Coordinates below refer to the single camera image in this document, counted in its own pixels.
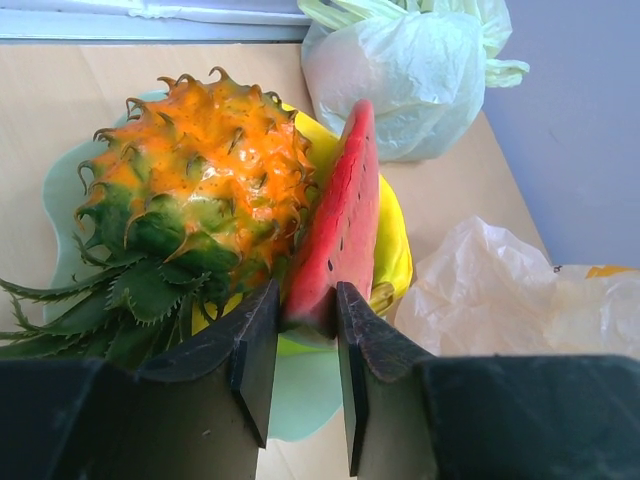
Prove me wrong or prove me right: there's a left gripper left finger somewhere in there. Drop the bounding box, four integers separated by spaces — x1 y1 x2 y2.
1 282 280 479

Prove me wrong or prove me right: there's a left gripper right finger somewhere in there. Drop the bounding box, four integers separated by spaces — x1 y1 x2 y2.
336 282 639 479

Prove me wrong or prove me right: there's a banana print plastic bag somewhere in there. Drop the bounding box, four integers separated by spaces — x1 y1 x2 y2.
395 217 639 358

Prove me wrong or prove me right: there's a fake banana bunch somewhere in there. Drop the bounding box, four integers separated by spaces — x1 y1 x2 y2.
295 114 413 315

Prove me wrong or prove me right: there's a fake watermelon slice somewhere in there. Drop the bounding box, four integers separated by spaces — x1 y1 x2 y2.
281 99 380 347

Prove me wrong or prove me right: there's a fake pineapple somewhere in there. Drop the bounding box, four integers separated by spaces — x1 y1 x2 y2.
1 66 316 368

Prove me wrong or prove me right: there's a tied green plastic bag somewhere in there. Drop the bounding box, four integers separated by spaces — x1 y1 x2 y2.
297 0 530 162

